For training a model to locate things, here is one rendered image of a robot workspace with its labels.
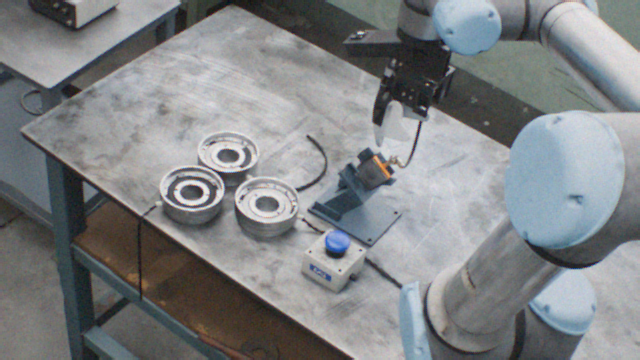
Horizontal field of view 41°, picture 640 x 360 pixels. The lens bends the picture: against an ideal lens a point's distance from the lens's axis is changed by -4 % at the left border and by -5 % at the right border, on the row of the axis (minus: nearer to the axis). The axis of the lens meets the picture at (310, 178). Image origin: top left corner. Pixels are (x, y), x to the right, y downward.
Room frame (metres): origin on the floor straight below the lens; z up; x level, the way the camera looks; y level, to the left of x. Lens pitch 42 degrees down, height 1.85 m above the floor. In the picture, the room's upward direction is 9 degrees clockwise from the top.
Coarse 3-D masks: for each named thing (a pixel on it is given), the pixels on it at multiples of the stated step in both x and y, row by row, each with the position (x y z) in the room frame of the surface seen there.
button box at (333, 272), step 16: (320, 240) 0.96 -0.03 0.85; (304, 256) 0.93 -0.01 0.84; (320, 256) 0.93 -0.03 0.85; (336, 256) 0.93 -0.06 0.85; (352, 256) 0.94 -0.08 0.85; (304, 272) 0.93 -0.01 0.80; (320, 272) 0.91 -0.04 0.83; (336, 272) 0.90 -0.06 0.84; (352, 272) 0.93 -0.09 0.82; (336, 288) 0.90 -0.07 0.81
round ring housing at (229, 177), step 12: (216, 132) 1.18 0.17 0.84; (228, 132) 1.18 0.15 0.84; (204, 144) 1.15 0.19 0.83; (240, 144) 1.17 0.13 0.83; (252, 144) 1.17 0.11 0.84; (204, 156) 1.13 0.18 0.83; (216, 156) 1.13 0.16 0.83; (228, 156) 1.16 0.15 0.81; (240, 156) 1.14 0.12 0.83; (216, 168) 1.09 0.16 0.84; (252, 168) 1.11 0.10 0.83; (228, 180) 1.09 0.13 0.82; (240, 180) 1.09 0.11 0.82
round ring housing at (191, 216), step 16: (176, 176) 1.07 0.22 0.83; (208, 176) 1.08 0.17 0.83; (160, 192) 1.01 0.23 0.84; (176, 192) 1.03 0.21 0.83; (192, 192) 1.05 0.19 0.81; (208, 192) 1.04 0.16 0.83; (176, 208) 0.98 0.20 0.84; (192, 208) 0.99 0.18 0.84; (208, 208) 1.00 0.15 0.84; (192, 224) 0.99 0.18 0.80
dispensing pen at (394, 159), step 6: (372, 156) 1.08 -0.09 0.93; (378, 156) 1.07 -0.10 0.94; (384, 156) 1.08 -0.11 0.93; (390, 156) 1.06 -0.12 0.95; (396, 156) 1.05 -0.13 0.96; (384, 162) 1.06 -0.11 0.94; (390, 162) 1.05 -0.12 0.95; (396, 162) 1.05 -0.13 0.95; (402, 162) 1.05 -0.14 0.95; (390, 168) 1.07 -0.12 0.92; (390, 174) 1.06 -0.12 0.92; (360, 180) 1.07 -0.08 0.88; (336, 192) 1.10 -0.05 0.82
